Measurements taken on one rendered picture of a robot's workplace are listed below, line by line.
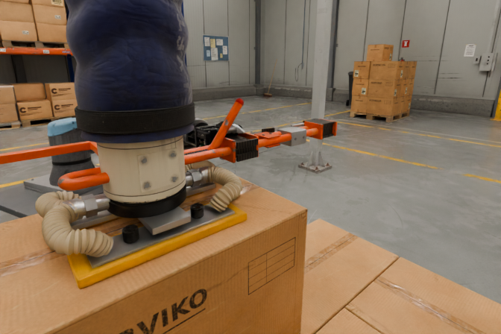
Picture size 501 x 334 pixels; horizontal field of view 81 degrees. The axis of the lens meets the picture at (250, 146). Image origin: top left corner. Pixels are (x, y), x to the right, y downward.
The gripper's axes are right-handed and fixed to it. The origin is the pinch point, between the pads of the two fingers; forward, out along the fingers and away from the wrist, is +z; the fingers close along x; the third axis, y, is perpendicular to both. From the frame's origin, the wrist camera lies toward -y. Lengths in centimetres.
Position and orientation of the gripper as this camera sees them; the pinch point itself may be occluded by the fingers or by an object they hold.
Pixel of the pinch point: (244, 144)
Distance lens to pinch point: 80.8
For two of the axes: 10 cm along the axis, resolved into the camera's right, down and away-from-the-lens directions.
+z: 6.4, 2.1, -7.4
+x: 0.0, -9.6, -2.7
